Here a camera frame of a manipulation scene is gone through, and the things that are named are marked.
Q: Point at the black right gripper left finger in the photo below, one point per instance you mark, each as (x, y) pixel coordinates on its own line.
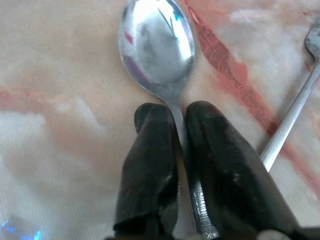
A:
(147, 160)

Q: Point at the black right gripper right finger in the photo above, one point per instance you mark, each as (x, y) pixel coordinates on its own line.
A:
(225, 170)

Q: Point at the silver metal spoon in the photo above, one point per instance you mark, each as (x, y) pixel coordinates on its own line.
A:
(156, 47)

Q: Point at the silver metal fork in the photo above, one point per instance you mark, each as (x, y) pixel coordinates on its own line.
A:
(290, 120)

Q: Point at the patterned beige red tablecloth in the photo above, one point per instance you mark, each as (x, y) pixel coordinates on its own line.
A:
(62, 100)

